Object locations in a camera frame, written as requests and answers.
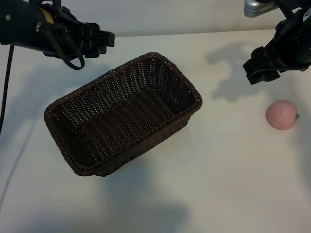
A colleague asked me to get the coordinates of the dark brown wicker basket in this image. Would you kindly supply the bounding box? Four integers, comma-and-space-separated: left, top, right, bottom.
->
43, 51, 203, 177

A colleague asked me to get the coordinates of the pink peach with green leaf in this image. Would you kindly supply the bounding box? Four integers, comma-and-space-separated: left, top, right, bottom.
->
265, 99, 300, 131

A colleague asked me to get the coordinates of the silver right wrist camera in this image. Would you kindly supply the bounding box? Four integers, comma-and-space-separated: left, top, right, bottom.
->
243, 0, 280, 18

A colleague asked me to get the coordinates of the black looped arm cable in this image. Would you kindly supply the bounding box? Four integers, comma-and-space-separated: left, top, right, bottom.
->
41, 23, 85, 70

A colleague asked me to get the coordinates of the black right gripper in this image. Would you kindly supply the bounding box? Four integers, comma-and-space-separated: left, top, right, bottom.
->
242, 18, 311, 85

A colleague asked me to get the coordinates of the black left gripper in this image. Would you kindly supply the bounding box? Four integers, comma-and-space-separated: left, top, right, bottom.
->
59, 6, 115, 60

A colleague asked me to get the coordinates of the black braided cable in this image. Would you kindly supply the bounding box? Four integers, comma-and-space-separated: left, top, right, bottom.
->
0, 45, 15, 134

